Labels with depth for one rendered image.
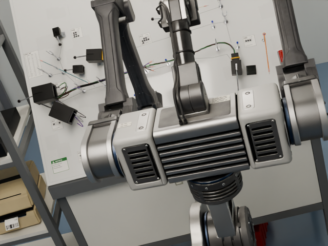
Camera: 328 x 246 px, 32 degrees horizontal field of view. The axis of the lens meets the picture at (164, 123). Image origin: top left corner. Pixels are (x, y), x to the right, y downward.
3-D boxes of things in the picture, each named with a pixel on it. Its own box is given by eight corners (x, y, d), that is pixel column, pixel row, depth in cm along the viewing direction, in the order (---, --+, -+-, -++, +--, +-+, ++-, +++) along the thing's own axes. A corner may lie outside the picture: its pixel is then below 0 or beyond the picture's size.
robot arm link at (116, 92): (83, -11, 171) (115, -19, 169) (100, 9, 184) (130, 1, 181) (98, 135, 159) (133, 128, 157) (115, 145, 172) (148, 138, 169)
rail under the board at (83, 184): (320, 132, 240) (318, 119, 237) (52, 200, 254) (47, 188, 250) (317, 125, 245) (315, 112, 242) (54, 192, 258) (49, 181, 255)
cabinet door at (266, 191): (322, 202, 263) (309, 131, 244) (205, 231, 269) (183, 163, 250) (320, 199, 265) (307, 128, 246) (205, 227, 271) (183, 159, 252)
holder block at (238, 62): (232, 75, 240) (231, 73, 236) (231, 62, 241) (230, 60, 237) (242, 74, 239) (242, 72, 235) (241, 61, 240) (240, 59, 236)
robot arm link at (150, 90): (92, 11, 177) (127, 3, 174) (95, 4, 182) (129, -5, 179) (136, 123, 200) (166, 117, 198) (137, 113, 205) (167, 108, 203)
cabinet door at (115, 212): (204, 230, 270) (182, 162, 250) (92, 256, 276) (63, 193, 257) (204, 227, 271) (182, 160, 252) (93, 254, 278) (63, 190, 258)
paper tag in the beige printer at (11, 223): (19, 227, 259) (16, 221, 258) (6, 231, 260) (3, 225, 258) (20, 220, 263) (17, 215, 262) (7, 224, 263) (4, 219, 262)
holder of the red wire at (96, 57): (78, 55, 256) (71, 49, 246) (107, 54, 255) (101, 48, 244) (78, 67, 256) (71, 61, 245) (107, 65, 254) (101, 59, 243)
